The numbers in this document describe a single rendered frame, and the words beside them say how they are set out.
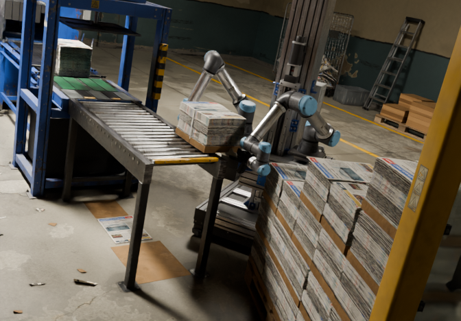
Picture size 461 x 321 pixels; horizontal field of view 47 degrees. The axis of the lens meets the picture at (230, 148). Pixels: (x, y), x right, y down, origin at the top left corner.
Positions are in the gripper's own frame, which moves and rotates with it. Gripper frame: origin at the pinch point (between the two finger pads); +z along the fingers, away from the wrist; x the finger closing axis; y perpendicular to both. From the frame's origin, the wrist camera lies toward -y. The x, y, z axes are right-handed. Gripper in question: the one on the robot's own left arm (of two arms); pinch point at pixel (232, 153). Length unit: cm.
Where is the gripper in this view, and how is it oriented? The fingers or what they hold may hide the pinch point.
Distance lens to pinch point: 339.1
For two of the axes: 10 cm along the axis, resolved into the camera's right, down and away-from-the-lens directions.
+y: 2.1, -9.4, -2.7
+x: -8.1, -0.1, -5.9
